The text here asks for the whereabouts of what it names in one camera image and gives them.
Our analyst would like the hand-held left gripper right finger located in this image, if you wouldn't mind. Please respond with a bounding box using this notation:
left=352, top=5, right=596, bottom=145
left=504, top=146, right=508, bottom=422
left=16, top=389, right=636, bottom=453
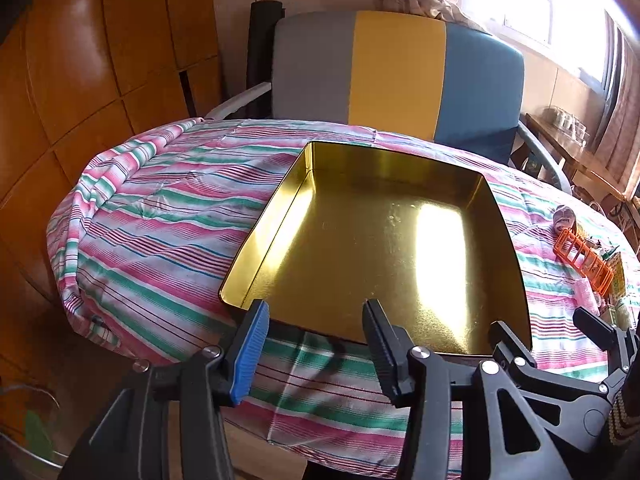
left=361, top=299, right=573, bottom=480

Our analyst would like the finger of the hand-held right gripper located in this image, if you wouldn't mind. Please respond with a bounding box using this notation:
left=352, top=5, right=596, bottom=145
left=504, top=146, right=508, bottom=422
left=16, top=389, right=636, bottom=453
left=487, top=320, right=608, bottom=403
left=572, top=306, right=640, bottom=401

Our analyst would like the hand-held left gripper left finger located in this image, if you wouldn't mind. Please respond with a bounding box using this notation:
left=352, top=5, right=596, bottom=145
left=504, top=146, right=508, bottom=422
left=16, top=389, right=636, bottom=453
left=57, top=299, right=271, bottom=480

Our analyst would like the green yellow packet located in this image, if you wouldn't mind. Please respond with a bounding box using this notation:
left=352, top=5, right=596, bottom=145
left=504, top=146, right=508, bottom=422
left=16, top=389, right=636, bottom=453
left=602, top=252, right=628, bottom=296

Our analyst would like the gold metal tin container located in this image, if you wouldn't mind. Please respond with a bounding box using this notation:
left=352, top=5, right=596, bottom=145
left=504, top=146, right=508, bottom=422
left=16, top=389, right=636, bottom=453
left=218, top=141, right=532, bottom=358

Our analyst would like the orange plastic rack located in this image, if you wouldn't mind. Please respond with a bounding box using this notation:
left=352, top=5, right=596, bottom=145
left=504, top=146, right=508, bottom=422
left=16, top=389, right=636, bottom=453
left=552, top=227, right=616, bottom=293

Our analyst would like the brown sock ball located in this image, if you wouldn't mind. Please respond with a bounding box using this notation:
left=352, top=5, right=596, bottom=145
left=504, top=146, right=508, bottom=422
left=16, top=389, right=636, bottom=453
left=551, top=205, right=578, bottom=235

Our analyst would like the striped pink green tablecloth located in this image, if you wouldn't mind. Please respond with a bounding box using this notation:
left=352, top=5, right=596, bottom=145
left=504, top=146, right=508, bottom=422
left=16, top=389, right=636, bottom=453
left=46, top=117, right=640, bottom=476

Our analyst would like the wooden side table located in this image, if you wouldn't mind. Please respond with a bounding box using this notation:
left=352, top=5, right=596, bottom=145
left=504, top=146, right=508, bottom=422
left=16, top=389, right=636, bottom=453
left=522, top=112, right=633, bottom=211

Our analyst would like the tray of glass cups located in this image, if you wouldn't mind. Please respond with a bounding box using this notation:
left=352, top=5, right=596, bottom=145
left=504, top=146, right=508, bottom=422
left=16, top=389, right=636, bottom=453
left=545, top=106, right=591, bottom=147

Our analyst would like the metal basin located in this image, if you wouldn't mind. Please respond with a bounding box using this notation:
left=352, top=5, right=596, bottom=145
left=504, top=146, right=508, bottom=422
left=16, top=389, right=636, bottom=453
left=0, top=385, right=68, bottom=480

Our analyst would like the grey yellow blue chair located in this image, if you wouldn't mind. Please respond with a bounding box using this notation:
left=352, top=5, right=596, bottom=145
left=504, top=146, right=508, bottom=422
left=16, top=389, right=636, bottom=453
left=204, top=10, right=573, bottom=196

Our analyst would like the window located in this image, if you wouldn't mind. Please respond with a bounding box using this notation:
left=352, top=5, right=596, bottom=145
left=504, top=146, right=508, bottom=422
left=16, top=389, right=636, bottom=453
left=465, top=0, right=616, bottom=86

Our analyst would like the black white striped strap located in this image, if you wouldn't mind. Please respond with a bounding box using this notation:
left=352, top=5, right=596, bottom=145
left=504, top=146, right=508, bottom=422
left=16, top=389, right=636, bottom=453
left=607, top=385, right=640, bottom=446

